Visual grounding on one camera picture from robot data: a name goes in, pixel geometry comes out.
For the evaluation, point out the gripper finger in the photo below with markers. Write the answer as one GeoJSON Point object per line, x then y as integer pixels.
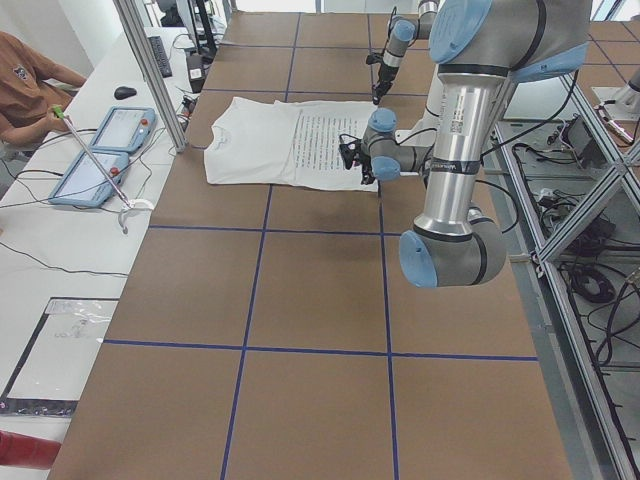
{"type": "Point", "coordinates": [367, 180]}
{"type": "Point", "coordinates": [376, 96]}

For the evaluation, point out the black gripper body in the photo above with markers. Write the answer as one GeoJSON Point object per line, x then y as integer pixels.
{"type": "Point", "coordinates": [365, 166]}
{"type": "Point", "coordinates": [384, 75]}

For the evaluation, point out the white long-sleeve printed shirt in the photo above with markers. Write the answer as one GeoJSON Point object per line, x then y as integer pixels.
{"type": "Point", "coordinates": [293, 144]}

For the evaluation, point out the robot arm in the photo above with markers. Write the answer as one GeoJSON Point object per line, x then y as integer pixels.
{"type": "Point", "coordinates": [482, 50]}
{"type": "Point", "coordinates": [402, 33]}

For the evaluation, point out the black box with label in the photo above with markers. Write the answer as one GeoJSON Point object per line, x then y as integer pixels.
{"type": "Point", "coordinates": [196, 72]}

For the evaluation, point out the black keyboard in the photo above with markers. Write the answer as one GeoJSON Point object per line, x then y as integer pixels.
{"type": "Point", "coordinates": [160, 56]}

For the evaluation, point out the metal grabber stick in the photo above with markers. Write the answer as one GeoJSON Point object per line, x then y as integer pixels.
{"type": "Point", "coordinates": [128, 204]}

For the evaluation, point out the upper blue teach pendant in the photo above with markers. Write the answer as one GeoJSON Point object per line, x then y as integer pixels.
{"type": "Point", "coordinates": [124, 129]}

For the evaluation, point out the blue teach pendant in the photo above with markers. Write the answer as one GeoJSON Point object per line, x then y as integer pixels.
{"type": "Point", "coordinates": [124, 129]}
{"type": "Point", "coordinates": [84, 185]}

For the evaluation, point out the black computer mouse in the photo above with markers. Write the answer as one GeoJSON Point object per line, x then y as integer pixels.
{"type": "Point", "coordinates": [124, 92]}

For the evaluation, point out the lower blue teach pendant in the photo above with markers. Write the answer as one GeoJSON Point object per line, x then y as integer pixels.
{"type": "Point", "coordinates": [84, 185]}

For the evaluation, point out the person in brown shirt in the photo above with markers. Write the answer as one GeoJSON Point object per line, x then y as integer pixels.
{"type": "Point", "coordinates": [28, 97]}

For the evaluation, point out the clear plastic document sleeve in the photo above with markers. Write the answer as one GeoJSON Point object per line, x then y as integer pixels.
{"type": "Point", "coordinates": [51, 373]}

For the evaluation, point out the red cylinder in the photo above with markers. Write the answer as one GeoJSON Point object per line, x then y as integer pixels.
{"type": "Point", "coordinates": [25, 451]}

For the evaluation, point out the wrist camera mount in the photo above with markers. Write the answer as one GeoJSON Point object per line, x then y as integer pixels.
{"type": "Point", "coordinates": [374, 58]}
{"type": "Point", "coordinates": [349, 150]}

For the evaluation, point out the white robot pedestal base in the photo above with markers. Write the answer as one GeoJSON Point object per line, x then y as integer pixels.
{"type": "Point", "coordinates": [424, 132]}

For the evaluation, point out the aluminium frame post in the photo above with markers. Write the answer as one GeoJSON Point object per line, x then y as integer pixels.
{"type": "Point", "coordinates": [138, 41]}

